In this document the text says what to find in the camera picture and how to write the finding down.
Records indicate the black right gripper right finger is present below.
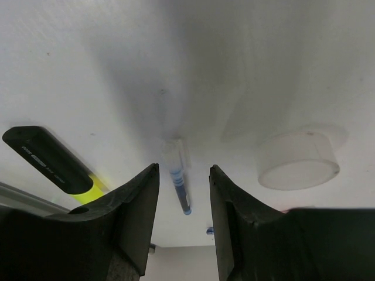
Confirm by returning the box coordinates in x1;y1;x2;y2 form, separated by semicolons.
209;166;374;280

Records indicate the yellow and black highlighter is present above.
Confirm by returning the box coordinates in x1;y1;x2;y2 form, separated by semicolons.
2;126;106;204

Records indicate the dark blue pen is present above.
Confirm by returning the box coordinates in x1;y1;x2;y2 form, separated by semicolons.
162;139;192;215

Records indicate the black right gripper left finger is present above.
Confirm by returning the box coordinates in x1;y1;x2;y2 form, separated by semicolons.
1;164;159;280

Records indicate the clear tape roll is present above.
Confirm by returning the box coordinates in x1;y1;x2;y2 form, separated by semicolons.
256;132;340;191

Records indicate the aluminium table frame rail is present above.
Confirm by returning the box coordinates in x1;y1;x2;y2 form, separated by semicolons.
0;183;70;217

